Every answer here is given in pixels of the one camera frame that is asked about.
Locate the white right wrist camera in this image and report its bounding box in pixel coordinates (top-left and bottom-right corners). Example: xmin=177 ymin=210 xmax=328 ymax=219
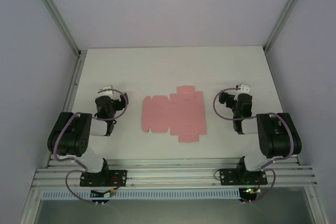
xmin=236 ymin=83 xmax=251 ymax=94

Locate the black wire connector green light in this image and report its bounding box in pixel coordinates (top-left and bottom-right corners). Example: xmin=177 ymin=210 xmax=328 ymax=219
xmin=240 ymin=186 xmax=263 ymax=201

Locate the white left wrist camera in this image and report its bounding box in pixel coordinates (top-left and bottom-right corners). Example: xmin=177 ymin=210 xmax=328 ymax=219
xmin=97 ymin=86 xmax=114 ymax=97

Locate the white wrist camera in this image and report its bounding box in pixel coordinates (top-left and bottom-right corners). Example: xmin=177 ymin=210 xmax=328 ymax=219
xmin=236 ymin=83 xmax=251 ymax=94
xmin=97 ymin=86 xmax=114 ymax=97

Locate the grey metal panel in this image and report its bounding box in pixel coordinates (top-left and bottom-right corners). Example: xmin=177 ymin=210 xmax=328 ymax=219
xmin=34 ymin=199 xmax=316 ymax=224

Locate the aluminium side rail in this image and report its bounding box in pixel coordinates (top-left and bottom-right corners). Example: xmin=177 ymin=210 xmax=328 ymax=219
xmin=304 ymin=186 xmax=333 ymax=224
xmin=19 ymin=50 xmax=87 ymax=224

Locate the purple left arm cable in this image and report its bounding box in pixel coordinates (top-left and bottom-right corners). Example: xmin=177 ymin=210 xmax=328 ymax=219
xmin=52 ymin=87 xmax=129 ymax=205

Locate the light blue slotted cable duct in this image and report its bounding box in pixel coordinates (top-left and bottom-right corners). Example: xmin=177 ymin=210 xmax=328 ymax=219
xmin=41 ymin=188 xmax=241 ymax=200

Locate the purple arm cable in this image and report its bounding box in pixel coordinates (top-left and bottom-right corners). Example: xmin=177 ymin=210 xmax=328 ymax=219
xmin=213 ymin=87 xmax=296 ymax=205
xmin=52 ymin=87 xmax=129 ymax=205

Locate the aluminium frame post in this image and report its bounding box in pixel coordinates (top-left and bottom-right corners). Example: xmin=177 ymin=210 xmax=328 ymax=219
xmin=263 ymin=0 xmax=316 ymax=53
xmin=26 ymin=0 xmax=81 ymax=57

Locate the pink paper box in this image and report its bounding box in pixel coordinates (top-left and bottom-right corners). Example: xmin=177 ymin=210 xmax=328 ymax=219
xmin=141 ymin=85 xmax=208 ymax=144

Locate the aluminium mounting rail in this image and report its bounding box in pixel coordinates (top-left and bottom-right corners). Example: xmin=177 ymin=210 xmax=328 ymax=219
xmin=31 ymin=158 xmax=318 ymax=189

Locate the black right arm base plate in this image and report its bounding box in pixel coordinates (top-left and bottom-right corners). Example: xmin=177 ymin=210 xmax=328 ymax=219
xmin=219 ymin=168 xmax=268 ymax=186

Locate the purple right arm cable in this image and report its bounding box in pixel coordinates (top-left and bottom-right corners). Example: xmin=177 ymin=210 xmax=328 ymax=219
xmin=213 ymin=87 xmax=296 ymax=205

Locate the black yellow wire connector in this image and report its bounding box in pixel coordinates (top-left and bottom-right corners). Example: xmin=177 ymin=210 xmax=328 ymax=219
xmin=90 ymin=187 xmax=118 ymax=199

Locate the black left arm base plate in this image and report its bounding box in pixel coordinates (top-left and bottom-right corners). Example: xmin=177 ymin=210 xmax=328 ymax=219
xmin=79 ymin=169 xmax=129 ymax=187

